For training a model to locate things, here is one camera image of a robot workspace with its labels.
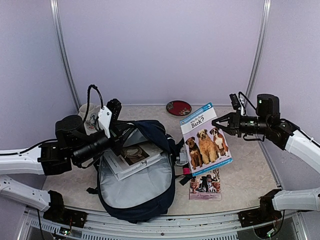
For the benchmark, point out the white charger with cable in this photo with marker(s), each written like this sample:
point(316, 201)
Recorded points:
point(182, 159)

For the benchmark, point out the red floral plate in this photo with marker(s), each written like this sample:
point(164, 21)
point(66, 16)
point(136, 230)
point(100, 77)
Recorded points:
point(178, 108)

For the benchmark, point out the white ceramic mug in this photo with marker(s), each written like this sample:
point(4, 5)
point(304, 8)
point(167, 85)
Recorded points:
point(93, 111)

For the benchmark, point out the navy blue backpack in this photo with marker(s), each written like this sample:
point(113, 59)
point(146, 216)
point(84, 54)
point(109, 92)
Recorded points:
point(150, 190)

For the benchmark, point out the aluminium corner post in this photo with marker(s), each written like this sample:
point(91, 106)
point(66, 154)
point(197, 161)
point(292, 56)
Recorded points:
point(259, 47)
point(54, 6)

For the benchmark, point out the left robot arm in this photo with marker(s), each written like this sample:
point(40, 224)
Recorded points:
point(71, 147)

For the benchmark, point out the right aluminium corner post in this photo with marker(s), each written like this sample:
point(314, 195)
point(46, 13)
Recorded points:
point(259, 47)

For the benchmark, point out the pink cover book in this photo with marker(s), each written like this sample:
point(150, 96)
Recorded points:
point(206, 187)

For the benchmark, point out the left aluminium corner post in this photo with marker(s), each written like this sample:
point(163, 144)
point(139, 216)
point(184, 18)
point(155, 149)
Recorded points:
point(54, 6)

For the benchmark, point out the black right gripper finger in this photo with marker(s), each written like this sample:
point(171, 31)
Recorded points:
point(222, 120)
point(225, 129)

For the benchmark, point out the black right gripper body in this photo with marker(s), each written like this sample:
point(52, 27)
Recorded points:
point(236, 124)

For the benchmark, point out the dog cover book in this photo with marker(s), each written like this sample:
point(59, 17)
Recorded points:
point(205, 144)

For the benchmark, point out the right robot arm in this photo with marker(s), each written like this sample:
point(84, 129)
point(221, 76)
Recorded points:
point(285, 135)

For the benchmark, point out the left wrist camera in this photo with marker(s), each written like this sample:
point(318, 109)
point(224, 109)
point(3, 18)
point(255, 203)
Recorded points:
point(110, 112)

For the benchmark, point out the pink small cap object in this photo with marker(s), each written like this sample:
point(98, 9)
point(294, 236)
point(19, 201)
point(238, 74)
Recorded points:
point(186, 171)

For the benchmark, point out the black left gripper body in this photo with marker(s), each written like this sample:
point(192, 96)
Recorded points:
point(116, 136)

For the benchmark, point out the white grey book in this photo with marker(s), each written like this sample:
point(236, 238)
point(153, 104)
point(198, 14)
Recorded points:
point(132, 159)

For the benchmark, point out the metal front rail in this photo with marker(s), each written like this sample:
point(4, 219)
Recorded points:
point(100, 225)

